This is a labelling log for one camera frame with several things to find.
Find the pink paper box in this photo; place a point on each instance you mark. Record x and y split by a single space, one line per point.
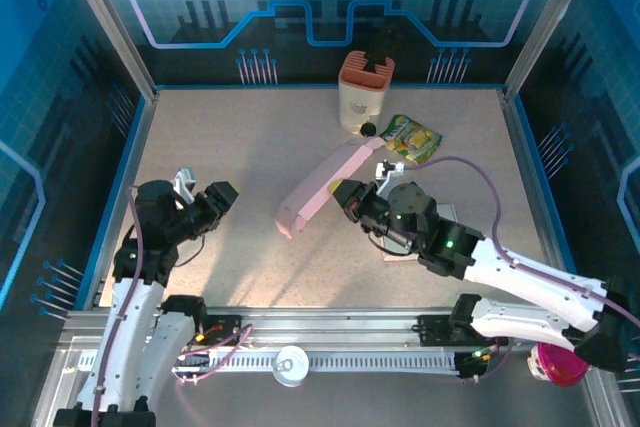
325 182

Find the white paper box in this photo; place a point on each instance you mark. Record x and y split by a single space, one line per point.
447 212

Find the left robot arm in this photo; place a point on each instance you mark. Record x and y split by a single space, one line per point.
125 337

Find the small bottle with black cap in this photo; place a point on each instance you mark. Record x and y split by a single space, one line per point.
368 129

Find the green snack bag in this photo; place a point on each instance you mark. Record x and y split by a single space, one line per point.
410 139

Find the cream and orange knife block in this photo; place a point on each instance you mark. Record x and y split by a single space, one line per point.
360 102

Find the pink plastic cup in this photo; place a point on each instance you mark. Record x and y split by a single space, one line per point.
560 364

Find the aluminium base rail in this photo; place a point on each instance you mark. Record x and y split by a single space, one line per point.
325 322

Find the aluminium frame post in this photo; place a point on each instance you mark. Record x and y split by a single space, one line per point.
549 22
109 22

